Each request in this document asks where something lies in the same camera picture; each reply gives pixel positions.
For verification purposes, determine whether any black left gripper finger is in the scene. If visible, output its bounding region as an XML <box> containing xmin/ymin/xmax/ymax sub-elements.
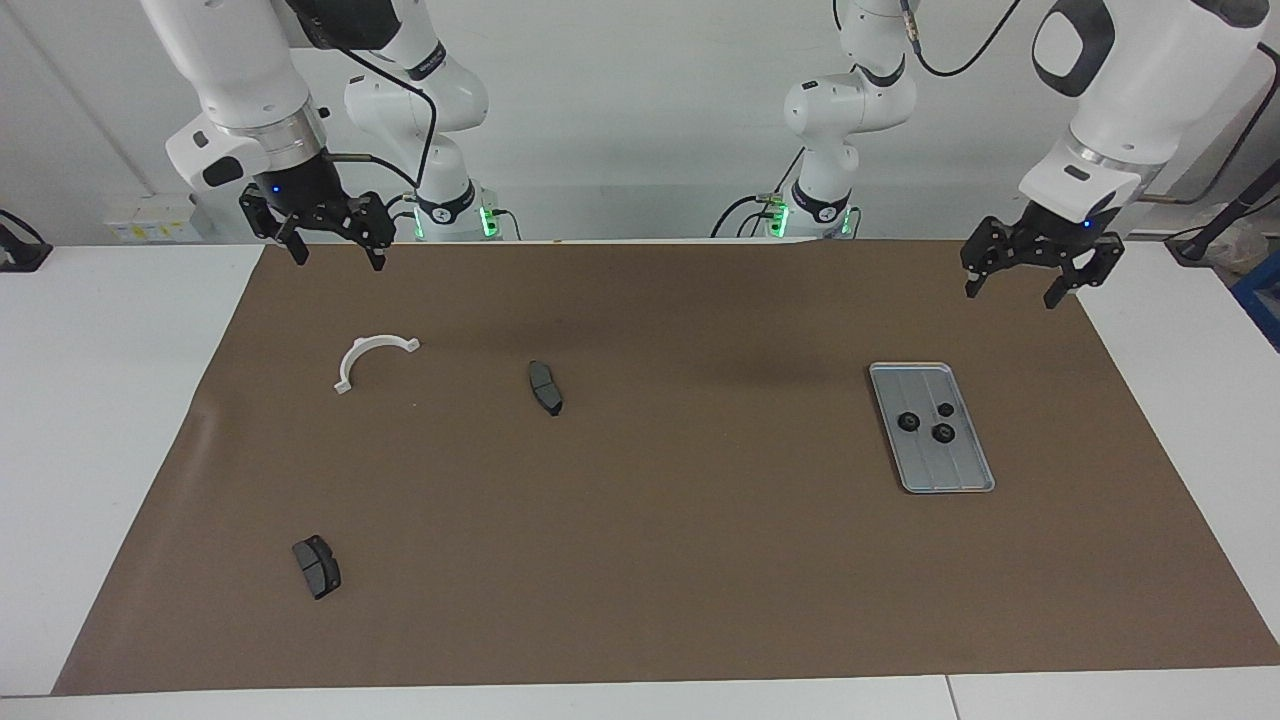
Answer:
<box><xmin>960</xmin><ymin>218</ymin><xmax>1011</xmax><ymax>301</ymax></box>
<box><xmin>1043</xmin><ymin>235</ymin><xmax>1126</xmax><ymax>311</ymax></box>

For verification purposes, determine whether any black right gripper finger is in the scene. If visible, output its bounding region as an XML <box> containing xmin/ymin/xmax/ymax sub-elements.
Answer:
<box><xmin>345</xmin><ymin>192</ymin><xmax>398</xmax><ymax>273</ymax></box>
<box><xmin>242</xmin><ymin>190</ymin><xmax>309</xmax><ymax>266</ymax></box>

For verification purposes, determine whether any silver metal tray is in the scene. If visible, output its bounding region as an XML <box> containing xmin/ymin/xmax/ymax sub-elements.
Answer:
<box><xmin>868</xmin><ymin>362</ymin><xmax>997</xmax><ymax>495</ymax></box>

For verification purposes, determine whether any clear plastic bag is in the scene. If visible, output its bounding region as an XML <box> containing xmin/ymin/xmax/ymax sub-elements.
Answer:
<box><xmin>1205</xmin><ymin>205</ymin><xmax>1273</xmax><ymax>276</ymax></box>

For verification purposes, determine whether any black stand pole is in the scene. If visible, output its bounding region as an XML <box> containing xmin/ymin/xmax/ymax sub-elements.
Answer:
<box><xmin>1165</xmin><ymin>160</ymin><xmax>1280</xmax><ymax>266</ymax></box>

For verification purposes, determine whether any blue crate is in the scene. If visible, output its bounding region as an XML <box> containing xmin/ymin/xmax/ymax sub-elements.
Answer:
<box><xmin>1232</xmin><ymin>250</ymin><xmax>1280</xmax><ymax>351</ymax></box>

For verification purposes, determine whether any long dark grey brake pad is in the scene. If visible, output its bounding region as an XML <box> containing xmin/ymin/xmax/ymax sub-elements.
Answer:
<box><xmin>526</xmin><ymin>360</ymin><xmax>564</xmax><ymax>417</ymax></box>

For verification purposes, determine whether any short dark grey brake pad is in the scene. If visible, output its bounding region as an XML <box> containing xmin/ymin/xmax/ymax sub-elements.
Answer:
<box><xmin>292</xmin><ymin>535</ymin><xmax>342</xmax><ymax>601</ymax></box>

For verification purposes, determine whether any brown paper table mat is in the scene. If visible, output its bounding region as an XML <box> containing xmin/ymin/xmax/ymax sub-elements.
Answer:
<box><xmin>52</xmin><ymin>238</ymin><xmax>1280</xmax><ymax>696</ymax></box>

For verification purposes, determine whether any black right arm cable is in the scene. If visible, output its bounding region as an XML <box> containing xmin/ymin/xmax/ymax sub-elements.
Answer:
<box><xmin>300</xmin><ymin>20</ymin><xmax>441</xmax><ymax>191</ymax></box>

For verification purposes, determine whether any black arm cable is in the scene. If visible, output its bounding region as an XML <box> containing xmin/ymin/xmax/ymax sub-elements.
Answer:
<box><xmin>300</xmin><ymin>20</ymin><xmax>441</xmax><ymax>191</ymax></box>
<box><xmin>895</xmin><ymin>0</ymin><xmax>1280</xmax><ymax>206</ymax></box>

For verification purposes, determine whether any white wall socket box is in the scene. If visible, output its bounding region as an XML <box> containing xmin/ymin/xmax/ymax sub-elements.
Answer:
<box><xmin>105</xmin><ymin>195</ymin><xmax>206</xmax><ymax>244</ymax></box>

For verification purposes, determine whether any white curved plastic bracket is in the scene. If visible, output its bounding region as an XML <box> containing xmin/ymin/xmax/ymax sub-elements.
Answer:
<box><xmin>333</xmin><ymin>333</ymin><xmax>421</xmax><ymax>395</ymax></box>

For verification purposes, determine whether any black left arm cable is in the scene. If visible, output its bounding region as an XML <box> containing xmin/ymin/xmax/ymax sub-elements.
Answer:
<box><xmin>895</xmin><ymin>0</ymin><xmax>1280</xmax><ymax>206</ymax></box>

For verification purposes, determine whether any black base power cable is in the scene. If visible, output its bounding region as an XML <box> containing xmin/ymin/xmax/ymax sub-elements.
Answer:
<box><xmin>710</xmin><ymin>148</ymin><xmax>806</xmax><ymax>239</ymax></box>

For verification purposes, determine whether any black clamp mount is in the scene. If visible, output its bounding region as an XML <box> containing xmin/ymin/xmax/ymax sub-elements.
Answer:
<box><xmin>0</xmin><ymin>210</ymin><xmax>53</xmax><ymax>273</ymax></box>

